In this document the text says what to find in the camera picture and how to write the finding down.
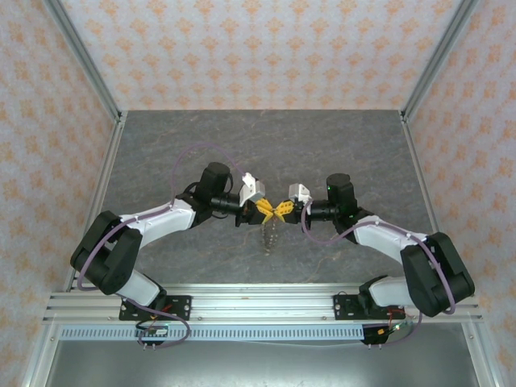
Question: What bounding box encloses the grey metal shelf panel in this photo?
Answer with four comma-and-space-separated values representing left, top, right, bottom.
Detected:
44, 338, 485, 387

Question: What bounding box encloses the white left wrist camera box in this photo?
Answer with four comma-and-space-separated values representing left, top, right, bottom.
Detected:
237, 172, 267, 205

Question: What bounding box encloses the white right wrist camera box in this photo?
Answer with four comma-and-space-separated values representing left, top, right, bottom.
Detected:
287, 183, 312, 202

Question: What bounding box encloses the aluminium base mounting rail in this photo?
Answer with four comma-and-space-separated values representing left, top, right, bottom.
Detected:
42, 283, 483, 323

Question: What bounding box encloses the grey slotted cable duct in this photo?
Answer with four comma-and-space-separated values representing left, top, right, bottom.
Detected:
58, 324, 408, 342

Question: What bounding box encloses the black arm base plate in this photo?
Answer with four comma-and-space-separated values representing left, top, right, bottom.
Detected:
333, 293, 406, 322
119, 295, 193, 322

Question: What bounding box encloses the aluminium table side rail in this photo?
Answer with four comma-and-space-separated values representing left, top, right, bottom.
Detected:
64, 111, 128, 293
401, 111, 479, 299

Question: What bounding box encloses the small green circuit board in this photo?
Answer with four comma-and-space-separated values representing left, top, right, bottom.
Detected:
377, 322, 408, 338
135, 324, 169, 338

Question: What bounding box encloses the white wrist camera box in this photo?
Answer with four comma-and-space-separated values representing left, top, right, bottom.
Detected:
237, 172, 267, 205
287, 183, 312, 202

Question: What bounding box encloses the aluminium frame corner post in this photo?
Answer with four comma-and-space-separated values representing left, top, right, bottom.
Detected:
42, 0, 124, 124
401, 0, 481, 122

